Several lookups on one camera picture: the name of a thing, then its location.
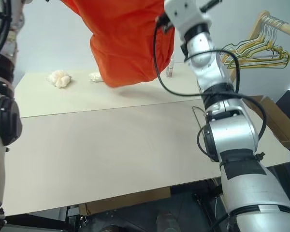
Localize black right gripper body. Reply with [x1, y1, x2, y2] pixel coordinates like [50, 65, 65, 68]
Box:
[200, 0, 223, 12]

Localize orange shorts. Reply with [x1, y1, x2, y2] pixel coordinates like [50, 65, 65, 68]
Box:
[71, 0, 176, 88]

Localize small clear bottle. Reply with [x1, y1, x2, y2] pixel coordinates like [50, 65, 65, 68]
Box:
[166, 55, 175, 79]

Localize brown cardboard box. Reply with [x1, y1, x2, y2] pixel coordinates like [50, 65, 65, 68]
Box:
[243, 95, 290, 148]

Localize white fluffy cloth ball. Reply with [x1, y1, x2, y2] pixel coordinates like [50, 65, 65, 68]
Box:
[46, 69, 72, 89]
[88, 72, 103, 83]

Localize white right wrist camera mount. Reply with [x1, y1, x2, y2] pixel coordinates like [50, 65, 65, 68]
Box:
[163, 0, 212, 37]

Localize gold wire hangers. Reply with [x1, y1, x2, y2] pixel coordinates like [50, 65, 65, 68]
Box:
[219, 14, 290, 61]

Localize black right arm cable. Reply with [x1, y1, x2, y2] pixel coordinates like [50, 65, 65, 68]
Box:
[152, 11, 268, 159]

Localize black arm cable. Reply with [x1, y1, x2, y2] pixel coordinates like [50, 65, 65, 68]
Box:
[152, 11, 268, 159]
[0, 0, 11, 65]

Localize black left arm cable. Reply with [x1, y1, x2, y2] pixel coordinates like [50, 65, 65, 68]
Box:
[0, 0, 11, 65]

